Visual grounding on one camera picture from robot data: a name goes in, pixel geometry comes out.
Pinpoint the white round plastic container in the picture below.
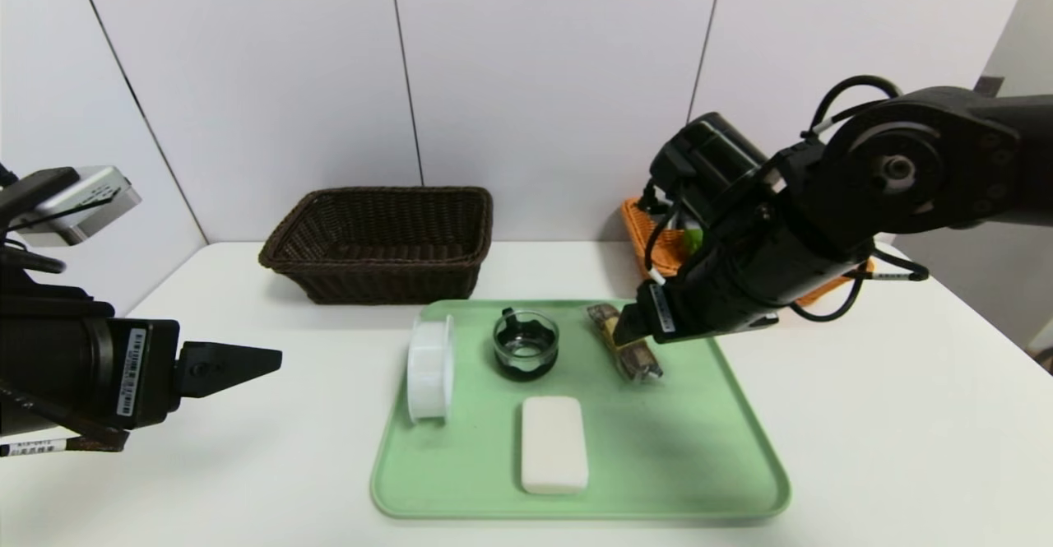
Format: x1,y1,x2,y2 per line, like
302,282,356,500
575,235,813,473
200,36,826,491
406,314,456,425

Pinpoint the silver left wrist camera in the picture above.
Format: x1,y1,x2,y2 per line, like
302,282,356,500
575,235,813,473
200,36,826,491
12,166,142,248

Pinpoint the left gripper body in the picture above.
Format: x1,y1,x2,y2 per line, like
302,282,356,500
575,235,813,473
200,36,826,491
0,313,181,437

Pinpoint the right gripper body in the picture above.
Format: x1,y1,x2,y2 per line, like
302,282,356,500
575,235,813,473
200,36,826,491
635,239,784,345

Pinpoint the orange wicker basket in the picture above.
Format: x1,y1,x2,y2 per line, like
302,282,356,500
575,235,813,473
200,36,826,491
619,197,874,309

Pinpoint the white soap bar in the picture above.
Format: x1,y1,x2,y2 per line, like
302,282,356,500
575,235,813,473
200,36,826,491
521,396,590,496

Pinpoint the small glass cup black base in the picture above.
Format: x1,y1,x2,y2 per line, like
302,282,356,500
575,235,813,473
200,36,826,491
492,308,560,382

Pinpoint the clear chocolate pack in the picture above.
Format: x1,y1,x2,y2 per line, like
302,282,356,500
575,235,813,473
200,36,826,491
585,304,664,383

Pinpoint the dark brown wicker basket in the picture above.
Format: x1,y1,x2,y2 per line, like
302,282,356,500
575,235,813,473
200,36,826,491
257,186,494,305

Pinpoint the light green plastic tray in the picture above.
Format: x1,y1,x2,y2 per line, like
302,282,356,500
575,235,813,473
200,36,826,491
369,299,792,521

